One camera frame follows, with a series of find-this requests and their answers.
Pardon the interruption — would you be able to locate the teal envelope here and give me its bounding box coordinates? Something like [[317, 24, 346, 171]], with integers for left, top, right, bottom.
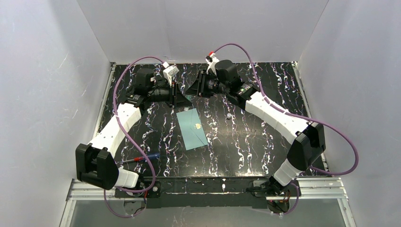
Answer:
[[176, 108, 208, 150]]

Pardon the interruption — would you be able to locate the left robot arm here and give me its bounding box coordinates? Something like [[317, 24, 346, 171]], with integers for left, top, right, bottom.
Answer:
[[75, 65, 192, 190]]

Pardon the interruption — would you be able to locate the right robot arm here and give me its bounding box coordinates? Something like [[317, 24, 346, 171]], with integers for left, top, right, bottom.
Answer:
[[186, 60, 326, 190]]

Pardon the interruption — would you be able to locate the blue red screwdriver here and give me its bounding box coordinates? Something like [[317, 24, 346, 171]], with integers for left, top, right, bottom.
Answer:
[[120, 153, 160, 164]]

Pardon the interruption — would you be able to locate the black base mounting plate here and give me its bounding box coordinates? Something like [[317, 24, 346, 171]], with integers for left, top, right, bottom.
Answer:
[[114, 176, 301, 210]]

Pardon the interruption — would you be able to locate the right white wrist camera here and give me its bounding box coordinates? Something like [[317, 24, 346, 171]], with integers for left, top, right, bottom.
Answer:
[[205, 51, 219, 76]]

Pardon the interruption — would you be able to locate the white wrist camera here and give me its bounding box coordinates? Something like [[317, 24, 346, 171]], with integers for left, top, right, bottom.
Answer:
[[162, 61, 179, 86], [205, 51, 219, 76]]

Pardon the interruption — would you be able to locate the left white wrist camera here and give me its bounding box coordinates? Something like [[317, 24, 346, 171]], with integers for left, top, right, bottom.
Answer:
[[162, 61, 179, 86]]

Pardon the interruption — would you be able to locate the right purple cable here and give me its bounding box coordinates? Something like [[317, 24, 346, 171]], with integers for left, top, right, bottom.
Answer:
[[213, 43, 359, 217]]

